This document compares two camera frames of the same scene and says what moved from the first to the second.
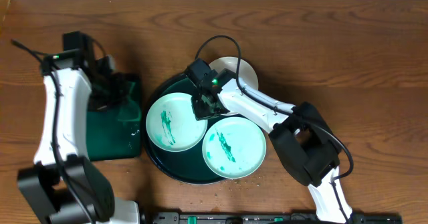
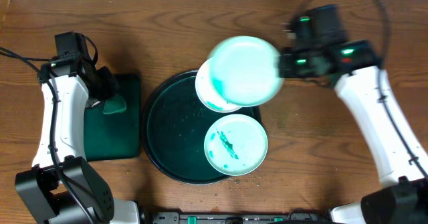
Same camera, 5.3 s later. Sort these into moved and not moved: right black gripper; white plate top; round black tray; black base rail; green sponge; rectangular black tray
Moved: right black gripper; green sponge; white plate top
Not moved: rectangular black tray; black base rail; round black tray
